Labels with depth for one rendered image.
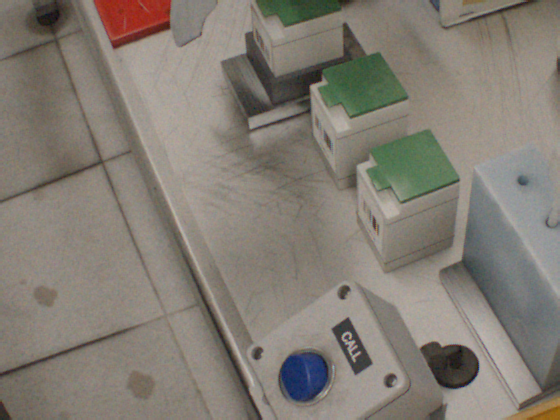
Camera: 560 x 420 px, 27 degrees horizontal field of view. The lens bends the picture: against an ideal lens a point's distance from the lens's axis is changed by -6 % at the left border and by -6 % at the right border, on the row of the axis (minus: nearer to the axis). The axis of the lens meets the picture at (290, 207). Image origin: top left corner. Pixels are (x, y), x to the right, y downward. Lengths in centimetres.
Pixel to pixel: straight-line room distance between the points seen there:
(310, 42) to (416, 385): 25
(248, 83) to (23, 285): 106
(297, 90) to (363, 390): 24
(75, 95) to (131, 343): 48
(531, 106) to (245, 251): 22
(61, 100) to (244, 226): 129
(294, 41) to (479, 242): 17
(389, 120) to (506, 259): 13
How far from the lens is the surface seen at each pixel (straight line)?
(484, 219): 65
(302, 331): 62
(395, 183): 67
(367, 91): 71
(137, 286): 176
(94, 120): 196
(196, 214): 74
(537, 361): 66
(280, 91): 76
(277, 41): 74
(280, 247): 73
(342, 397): 60
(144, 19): 85
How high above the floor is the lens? 148
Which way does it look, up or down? 55 degrees down
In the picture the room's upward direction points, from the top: 4 degrees counter-clockwise
